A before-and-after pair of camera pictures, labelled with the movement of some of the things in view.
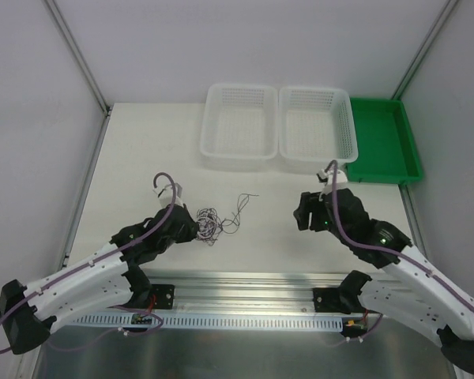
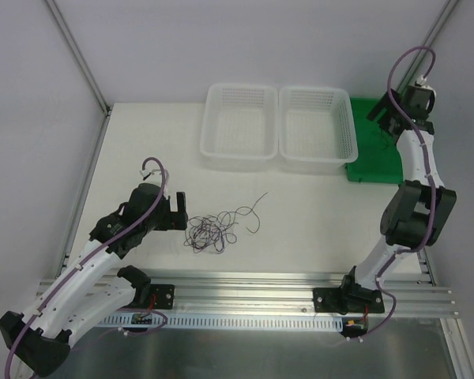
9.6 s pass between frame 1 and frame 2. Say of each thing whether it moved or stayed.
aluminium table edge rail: stayed
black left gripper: moved
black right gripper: moved
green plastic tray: stayed
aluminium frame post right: stayed
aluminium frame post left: stayed
